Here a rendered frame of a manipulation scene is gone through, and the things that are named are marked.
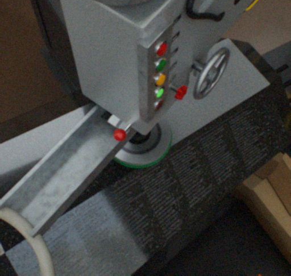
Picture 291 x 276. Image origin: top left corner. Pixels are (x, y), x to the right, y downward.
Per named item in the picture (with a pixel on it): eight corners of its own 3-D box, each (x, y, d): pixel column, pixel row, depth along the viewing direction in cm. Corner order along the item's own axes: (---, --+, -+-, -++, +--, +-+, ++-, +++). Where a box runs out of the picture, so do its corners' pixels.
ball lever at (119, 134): (130, 117, 121) (129, 111, 118) (140, 124, 120) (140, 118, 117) (111, 138, 118) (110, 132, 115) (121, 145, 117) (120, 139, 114)
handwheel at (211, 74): (198, 57, 134) (203, 20, 121) (228, 74, 131) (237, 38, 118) (166, 92, 129) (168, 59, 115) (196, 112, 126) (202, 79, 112)
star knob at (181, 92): (173, 85, 118) (174, 76, 115) (187, 93, 117) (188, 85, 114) (164, 95, 117) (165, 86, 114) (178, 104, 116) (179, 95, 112)
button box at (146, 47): (159, 96, 116) (162, 14, 91) (167, 101, 115) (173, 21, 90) (138, 118, 113) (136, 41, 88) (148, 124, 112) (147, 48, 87)
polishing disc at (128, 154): (144, 178, 144) (144, 176, 143) (90, 141, 150) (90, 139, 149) (183, 128, 152) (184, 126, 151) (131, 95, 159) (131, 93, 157)
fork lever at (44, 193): (158, 35, 146) (159, 24, 142) (211, 66, 141) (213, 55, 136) (-12, 204, 119) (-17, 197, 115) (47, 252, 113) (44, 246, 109)
